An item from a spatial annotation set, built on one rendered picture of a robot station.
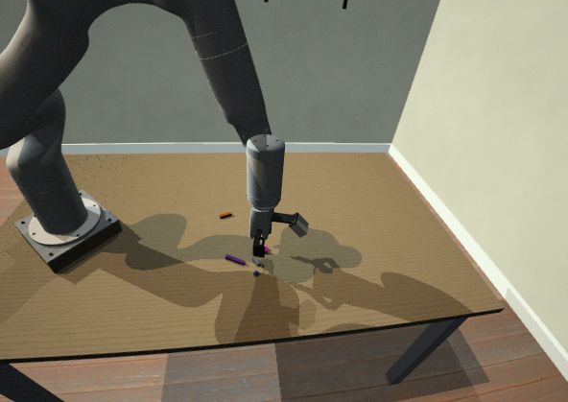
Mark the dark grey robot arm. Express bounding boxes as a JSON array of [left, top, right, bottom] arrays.
[[0, 0, 285, 247]]

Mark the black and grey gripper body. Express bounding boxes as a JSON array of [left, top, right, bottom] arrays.
[[249, 204, 278, 241]]

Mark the purple rod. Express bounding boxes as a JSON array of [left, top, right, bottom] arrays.
[[225, 255, 245, 266]]

